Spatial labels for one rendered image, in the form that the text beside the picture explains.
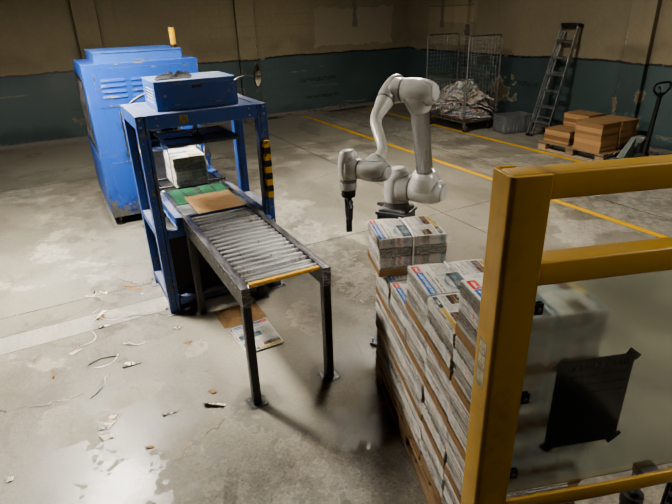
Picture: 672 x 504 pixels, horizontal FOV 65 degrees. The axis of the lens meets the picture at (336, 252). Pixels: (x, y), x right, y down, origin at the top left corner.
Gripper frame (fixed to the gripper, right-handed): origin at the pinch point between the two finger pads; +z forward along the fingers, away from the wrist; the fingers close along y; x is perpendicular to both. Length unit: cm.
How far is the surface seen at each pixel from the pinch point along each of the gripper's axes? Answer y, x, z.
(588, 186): -166, -17, -71
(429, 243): -14.3, -40.8, 9.1
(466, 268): -56, -44, 4
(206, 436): -23, 89, 110
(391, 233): -7.2, -21.7, 4.2
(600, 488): -168, -36, 17
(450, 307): -87, -23, 4
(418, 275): -57, -20, 4
